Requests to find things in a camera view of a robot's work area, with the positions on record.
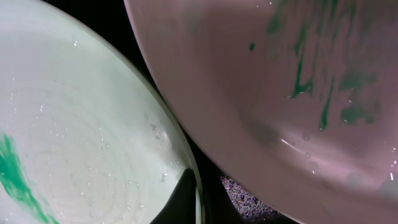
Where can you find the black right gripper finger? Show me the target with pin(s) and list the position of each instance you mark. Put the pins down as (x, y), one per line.
(181, 205)

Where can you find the mint green plate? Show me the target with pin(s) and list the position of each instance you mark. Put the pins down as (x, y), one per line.
(84, 136)

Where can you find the white pink plate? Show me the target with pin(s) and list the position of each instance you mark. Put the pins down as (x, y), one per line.
(296, 100)

